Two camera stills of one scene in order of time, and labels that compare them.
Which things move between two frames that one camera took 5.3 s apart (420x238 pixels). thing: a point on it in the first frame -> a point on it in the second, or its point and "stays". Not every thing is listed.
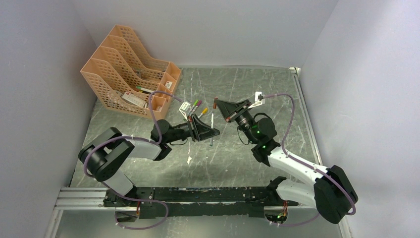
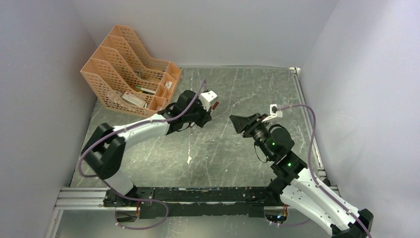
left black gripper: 199,131 -> 206,117
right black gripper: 228,108 -> 254,121
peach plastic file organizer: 122,75 stays
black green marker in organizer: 144,90 stays
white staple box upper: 168,85 stays
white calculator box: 133,99 stays
